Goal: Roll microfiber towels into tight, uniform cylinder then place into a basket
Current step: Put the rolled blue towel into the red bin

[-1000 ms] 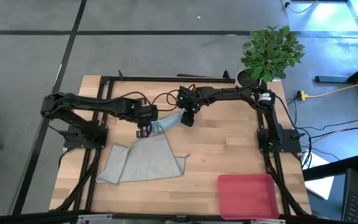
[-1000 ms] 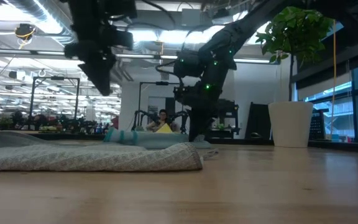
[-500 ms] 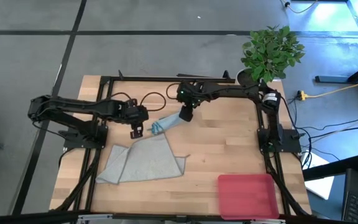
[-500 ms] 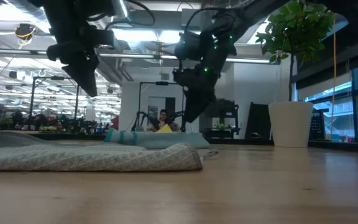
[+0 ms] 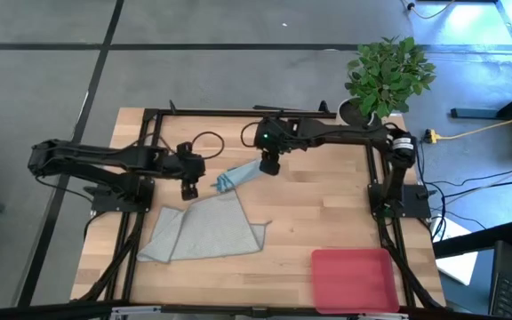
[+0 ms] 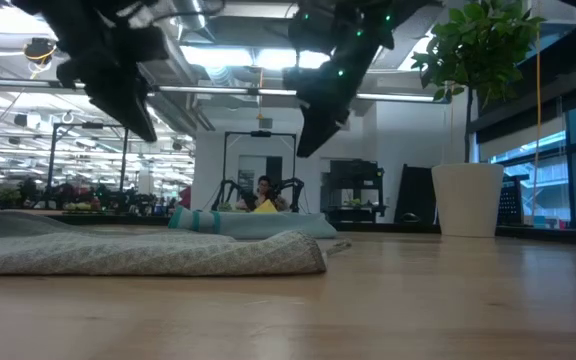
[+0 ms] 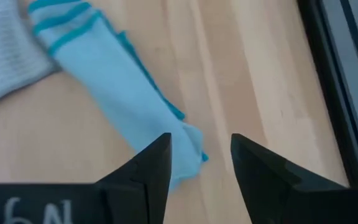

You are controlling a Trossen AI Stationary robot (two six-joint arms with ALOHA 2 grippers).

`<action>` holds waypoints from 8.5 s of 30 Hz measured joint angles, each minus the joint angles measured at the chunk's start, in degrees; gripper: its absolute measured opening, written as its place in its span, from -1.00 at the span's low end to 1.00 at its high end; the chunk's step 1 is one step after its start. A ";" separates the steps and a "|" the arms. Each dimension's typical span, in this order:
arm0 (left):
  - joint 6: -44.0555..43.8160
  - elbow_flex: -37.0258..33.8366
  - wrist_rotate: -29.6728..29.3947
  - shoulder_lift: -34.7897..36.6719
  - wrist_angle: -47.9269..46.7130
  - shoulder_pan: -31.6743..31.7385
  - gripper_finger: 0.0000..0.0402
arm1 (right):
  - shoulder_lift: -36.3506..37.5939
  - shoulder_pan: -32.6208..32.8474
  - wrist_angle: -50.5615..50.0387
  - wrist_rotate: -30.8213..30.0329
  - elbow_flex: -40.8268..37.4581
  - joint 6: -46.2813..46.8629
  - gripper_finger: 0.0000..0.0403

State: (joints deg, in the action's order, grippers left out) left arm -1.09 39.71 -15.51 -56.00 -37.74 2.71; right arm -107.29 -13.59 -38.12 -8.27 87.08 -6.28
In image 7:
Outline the grey waffle microfiber towel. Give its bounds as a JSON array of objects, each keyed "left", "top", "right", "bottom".
[{"left": 0, "top": 0, "right": 61, "bottom": 110}]

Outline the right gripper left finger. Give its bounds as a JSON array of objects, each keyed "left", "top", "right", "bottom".
[{"left": 0, "top": 133, "right": 172, "bottom": 224}]

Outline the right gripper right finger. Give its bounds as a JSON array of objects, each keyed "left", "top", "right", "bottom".
[{"left": 231, "top": 133, "right": 358, "bottom": 224}]

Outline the light blue teal-trimmed microfiber towel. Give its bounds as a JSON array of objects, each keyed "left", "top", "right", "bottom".
[{"left": 28, "top": 0, "right": 209, "bottom": 191}]

